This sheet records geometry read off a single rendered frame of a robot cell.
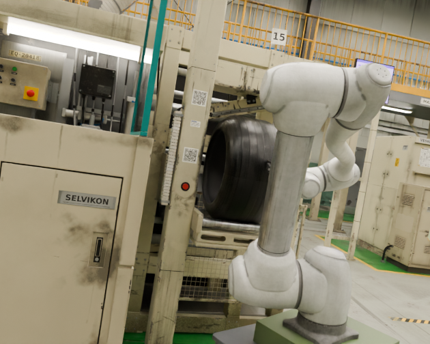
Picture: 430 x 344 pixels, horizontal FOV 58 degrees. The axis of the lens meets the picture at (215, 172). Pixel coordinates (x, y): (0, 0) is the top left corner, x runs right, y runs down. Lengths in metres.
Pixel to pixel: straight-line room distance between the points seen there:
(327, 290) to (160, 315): 1.09
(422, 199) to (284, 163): 5.26
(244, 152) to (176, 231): 0.54
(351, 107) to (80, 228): 0.77
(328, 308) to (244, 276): 0.28
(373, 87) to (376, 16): 12.71
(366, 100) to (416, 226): 5.28
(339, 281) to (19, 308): 0.91
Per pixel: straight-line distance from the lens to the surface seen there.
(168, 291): 2.10
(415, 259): 6.38
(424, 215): 6.30
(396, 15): 14.10
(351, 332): 1.42
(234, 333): 1.46
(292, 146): 1.04
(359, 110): 1.06
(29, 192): 1.12
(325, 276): 1.27
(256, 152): 1.87
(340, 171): 1.53
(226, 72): 2.31
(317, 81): 1.00
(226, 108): 2.43
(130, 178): 1.11
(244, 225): 2.02
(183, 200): 1.99
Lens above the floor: 1.26
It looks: 3 degrees down
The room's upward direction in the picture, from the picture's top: 9 degrees clockwise
